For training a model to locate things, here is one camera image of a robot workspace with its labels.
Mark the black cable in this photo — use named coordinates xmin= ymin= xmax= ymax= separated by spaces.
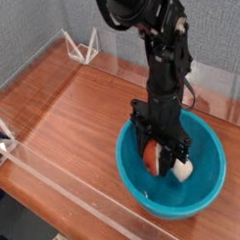
xmin=177 ymin=77 xmax=197 ymax=112

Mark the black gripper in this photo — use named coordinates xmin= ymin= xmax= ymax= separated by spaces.
xmin=130 ymin=84 xmax=191 ymax=176

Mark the clear acrylic wall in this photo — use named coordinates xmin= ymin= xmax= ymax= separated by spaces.
xmin=0 ymin=141 xmax=179 ymax=240
xmin=0 ymin=29 xmax=63 ymax=92
xmin=89 ymin=28 xmax=240 ymax=126

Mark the blue plastic bowl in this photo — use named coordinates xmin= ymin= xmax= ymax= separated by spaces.
xmin=116 ymin=111 xmax=226 ymax=220

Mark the clear acrylic left wall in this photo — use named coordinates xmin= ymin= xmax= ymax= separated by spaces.
xmin=0 ymin=29 xmax=63 ymax=92

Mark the clear acrylic front wall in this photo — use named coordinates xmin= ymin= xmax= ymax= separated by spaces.
xmin=0 ymin=141 xmax=179 ymax=240

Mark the red white toy mushroom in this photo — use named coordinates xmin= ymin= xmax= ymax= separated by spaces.
xmin=143 ymin=139 xmax=193 ymax=182

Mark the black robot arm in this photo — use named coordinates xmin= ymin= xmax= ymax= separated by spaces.
xmin=96 ymin=0 xmax=193 ymax=181

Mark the clear acrylic corner bracket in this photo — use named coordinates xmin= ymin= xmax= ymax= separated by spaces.
xmin=62 ymin=26 xmax=100 ymax=66

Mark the clear acrylic back wall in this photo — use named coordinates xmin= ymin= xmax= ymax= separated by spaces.
xmin=89 ymin=28 xmax=240 ymax=126

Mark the clear acrylic left bracket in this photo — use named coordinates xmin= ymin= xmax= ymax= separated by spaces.
xmin=0 ymin=118 xmax=17 ymax=167

